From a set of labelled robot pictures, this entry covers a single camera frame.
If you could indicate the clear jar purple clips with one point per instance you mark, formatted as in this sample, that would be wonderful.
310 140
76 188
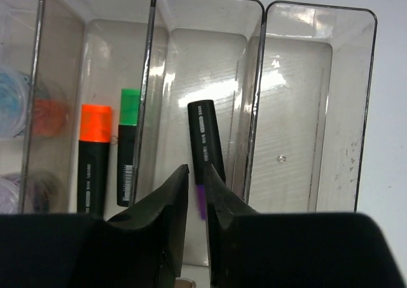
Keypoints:
10 190

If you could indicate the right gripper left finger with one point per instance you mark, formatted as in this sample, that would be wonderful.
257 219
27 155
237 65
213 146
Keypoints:
150 249

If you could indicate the orange cap highlighter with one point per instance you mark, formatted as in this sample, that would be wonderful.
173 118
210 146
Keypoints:
93 158

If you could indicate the green cap highlighter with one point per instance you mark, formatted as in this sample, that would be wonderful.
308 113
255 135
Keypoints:
127 129

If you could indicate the clear four-compartment organizer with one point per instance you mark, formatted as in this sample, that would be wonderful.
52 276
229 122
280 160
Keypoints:
275 97

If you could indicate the purple cap highlighter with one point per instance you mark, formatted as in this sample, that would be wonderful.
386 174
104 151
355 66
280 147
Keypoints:
205 146

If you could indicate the clear jar blue clips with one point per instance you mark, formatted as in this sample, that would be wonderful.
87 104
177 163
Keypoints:
15 89

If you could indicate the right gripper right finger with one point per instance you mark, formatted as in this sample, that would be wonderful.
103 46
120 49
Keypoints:
224 208

